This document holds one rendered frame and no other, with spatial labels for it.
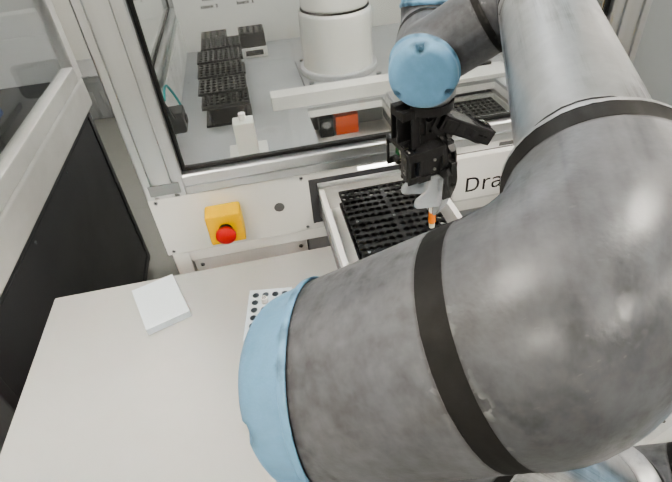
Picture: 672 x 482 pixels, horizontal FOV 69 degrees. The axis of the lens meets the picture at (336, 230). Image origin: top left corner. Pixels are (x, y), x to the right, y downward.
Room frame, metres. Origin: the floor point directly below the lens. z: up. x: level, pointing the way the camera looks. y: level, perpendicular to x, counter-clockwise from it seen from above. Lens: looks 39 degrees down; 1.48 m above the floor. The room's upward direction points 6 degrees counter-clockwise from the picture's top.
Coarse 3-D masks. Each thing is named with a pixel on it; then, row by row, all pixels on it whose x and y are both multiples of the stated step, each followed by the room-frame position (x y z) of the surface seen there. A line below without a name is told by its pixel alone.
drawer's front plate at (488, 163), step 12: (468, 156) 0.89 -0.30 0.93; (480, 156) 0.89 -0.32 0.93; (492, 156) 0.89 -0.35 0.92; (504, 156) 0.90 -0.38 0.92; (468, 168) 0.89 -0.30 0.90; (480, 168) 0.89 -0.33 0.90; (492, 168) 0.89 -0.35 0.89; (480, 180) 0.89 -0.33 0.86; (492, 180) 0.89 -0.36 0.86; (456, 192) 0.88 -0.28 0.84; (468, 192) 0.89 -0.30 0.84; (480, 192) 0.89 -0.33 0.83; (492, 192) 0.90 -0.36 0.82
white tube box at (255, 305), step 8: (280, 288) 0.68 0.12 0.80; (288, 288) 0.68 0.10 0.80; (256, 296) 0.68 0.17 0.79; (272, 296) 0.66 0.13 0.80; (248, 304) 0.65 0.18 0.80; (256, 304) 0.66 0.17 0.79; (264, 304) 0.64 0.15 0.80; (248, 312) 0.63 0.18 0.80; (256, 312) 0.62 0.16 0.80; (248, 320) 0.61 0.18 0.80; (248, 328) 0.59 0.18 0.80
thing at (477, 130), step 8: (456, 112) 0.67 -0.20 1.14; (440, 120) 0.64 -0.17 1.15; (448, 120) 0.62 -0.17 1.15; (456, 120) 0.63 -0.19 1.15; (464, 120) 0.64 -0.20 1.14; (472, 120) 0.67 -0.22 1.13; (480, 120) 0.67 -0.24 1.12; (440, 128) 0.63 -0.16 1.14; (448, 128) 0.63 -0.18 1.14; (456, 128) 0.63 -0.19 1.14; (464, 128) 0.64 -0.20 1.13; (472, 128) 0.64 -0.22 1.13; (480, 128) 0.65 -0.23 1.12; (488, 128) 0.66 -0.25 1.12; (464, 136) 0.64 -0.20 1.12; (472, 136) 0.64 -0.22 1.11; (480, 136) 0.65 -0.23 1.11; (488, 136) 0.65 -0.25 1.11
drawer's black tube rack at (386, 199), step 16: (352, 192) 0.84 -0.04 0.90; (368, 192) 0.83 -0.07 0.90; (384, 192) 0.83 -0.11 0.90; (400, 192) 0.82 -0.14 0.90; (352, 208) 0.78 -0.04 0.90; (368, 208) 0.78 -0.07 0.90; (384, 208) 0.81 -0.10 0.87; (400, 208) 0.77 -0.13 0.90; (352, 224) 0.73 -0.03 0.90; (368, 224) 0.76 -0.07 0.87; (384, 224) 0.72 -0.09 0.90; (400, 224) 0.72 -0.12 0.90; (416, 224) 0.71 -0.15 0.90; (352, 240) 0.72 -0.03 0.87; (368, 240) 0.68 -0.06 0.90; (384, 240) 0.71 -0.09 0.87; (400, 240) 0.67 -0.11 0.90
